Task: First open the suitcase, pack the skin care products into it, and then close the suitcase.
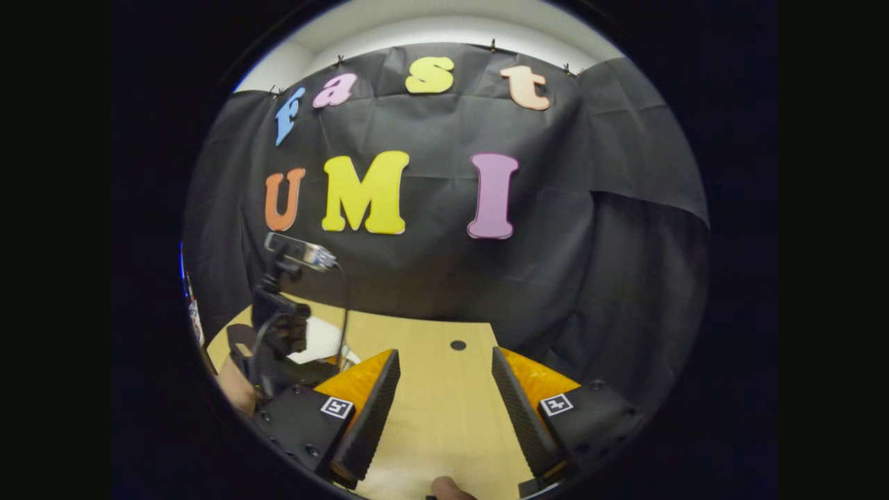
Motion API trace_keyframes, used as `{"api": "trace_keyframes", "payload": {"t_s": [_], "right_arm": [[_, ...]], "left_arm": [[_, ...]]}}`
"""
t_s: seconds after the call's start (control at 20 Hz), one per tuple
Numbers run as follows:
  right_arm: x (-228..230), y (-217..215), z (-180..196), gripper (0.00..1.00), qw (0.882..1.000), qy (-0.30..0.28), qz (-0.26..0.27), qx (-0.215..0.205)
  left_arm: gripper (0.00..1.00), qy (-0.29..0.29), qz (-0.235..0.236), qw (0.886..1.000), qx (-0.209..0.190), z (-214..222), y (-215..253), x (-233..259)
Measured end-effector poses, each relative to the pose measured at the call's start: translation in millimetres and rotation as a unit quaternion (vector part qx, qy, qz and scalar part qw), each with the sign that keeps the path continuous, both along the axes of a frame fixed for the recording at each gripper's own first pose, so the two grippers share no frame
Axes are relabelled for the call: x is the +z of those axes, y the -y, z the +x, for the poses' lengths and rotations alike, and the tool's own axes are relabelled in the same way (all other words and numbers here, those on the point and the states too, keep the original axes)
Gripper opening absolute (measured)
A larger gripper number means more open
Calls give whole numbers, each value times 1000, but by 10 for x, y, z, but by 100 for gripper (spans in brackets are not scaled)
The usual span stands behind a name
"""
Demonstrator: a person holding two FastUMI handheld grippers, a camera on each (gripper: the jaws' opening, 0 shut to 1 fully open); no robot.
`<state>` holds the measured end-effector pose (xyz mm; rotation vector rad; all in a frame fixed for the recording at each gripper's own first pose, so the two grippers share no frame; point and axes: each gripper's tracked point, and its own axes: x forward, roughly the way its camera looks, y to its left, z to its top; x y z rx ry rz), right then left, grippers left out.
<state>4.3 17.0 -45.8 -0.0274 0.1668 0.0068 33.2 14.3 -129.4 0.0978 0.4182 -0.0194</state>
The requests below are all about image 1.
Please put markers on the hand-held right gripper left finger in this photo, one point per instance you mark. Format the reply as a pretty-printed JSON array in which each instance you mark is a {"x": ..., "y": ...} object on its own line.
[{"x": 371, "y": 417}]

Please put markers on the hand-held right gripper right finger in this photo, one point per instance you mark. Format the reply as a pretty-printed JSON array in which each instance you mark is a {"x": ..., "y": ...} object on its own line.
[{"x": 521, "y": 410}]

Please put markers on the white suitcase with grey lining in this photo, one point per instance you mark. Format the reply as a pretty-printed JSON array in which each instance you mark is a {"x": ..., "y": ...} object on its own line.
[{"x": 326, "y": 337}]

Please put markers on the white printed board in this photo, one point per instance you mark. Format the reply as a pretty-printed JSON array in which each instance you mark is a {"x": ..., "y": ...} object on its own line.
[{"x": 195, "y": 319}]

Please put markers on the black backdrop cloth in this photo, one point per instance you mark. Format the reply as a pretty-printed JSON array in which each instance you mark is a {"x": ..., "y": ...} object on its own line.
[{"x": 430, "y": 278}]

